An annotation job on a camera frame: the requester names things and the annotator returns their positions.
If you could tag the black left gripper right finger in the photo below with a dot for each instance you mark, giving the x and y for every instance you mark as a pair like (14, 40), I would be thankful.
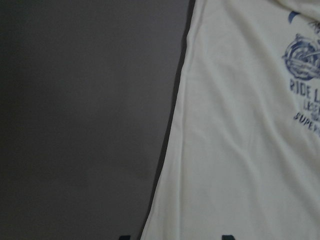
(228, 237)

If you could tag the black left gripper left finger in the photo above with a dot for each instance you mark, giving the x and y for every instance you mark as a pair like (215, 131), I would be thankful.
(124, 237)

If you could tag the cream long-sleeve printed shirt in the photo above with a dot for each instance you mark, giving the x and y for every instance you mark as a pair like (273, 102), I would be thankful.
(243, 154)

